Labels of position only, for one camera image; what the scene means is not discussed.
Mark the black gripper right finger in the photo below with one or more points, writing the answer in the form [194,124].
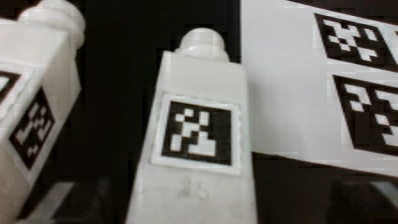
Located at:
[366,202]

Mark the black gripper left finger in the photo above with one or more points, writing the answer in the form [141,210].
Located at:
[75,204]

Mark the white table leg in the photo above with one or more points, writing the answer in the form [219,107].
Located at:
[194,180]
[39,86]

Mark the white sheet with markers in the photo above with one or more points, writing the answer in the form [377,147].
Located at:
[320,54]

